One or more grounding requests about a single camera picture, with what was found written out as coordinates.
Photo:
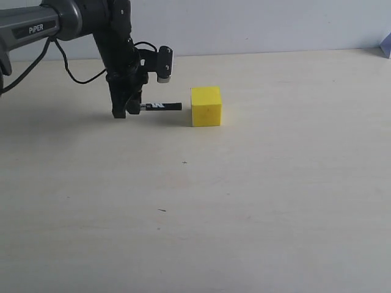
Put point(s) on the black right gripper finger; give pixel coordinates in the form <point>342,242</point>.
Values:
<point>134,103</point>

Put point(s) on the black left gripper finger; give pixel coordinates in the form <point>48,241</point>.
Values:
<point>119,100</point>

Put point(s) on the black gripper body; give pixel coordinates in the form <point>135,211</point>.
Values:
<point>127,84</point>

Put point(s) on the black and white marker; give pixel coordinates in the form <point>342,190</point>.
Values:
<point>161,107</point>

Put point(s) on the yellow foam cube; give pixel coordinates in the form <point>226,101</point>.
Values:
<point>206,106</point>

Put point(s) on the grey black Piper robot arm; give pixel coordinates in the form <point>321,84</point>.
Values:
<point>109,22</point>

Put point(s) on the blue-white object at table corner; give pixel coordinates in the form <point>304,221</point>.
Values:
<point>385,46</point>

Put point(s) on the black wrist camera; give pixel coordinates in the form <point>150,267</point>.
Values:
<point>160,62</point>

